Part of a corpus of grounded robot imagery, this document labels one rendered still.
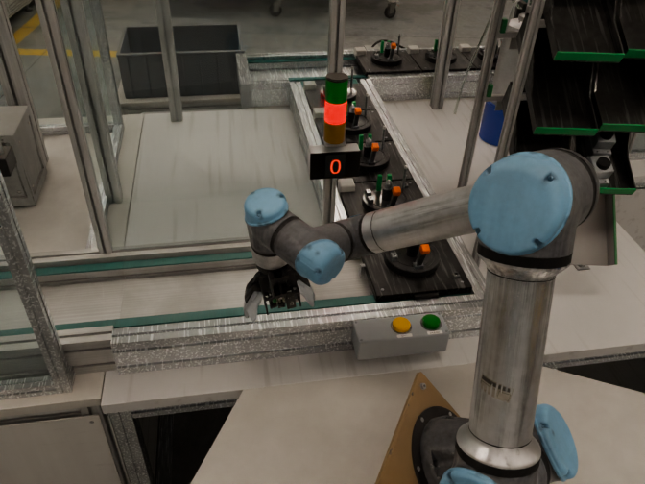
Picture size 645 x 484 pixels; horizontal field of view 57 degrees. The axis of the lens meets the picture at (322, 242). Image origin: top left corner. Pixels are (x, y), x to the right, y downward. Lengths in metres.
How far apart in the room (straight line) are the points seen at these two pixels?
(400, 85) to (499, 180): 1.89
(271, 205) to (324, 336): 0.47
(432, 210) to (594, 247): 0.75
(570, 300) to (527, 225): 1.00
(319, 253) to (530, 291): 0.35
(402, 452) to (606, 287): 0.92
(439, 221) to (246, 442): 0.62
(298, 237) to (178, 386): 0.55
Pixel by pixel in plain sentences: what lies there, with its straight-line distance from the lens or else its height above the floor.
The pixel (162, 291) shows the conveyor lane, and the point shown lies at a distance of 1.53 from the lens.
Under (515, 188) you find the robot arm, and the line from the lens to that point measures 0.73.
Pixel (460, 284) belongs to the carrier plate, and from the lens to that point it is 1.49.
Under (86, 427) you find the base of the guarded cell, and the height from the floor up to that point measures 0.76.
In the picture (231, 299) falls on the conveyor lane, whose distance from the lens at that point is 1.48.
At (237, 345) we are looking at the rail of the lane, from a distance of 1.38.
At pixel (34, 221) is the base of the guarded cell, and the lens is 1.98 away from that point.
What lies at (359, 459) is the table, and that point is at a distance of 1.27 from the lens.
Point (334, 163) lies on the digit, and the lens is 1.42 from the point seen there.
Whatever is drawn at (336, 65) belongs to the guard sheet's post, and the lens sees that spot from 1.38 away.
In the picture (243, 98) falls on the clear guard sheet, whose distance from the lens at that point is 1.38.
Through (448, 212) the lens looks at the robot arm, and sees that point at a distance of 0.95.
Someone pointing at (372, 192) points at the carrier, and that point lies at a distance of 1.73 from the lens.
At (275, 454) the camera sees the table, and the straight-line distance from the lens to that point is 1.27.
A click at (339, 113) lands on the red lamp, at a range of 1.37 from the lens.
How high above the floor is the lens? 1.93
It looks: 38 degrees down
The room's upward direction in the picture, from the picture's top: 2 degrees clockwise
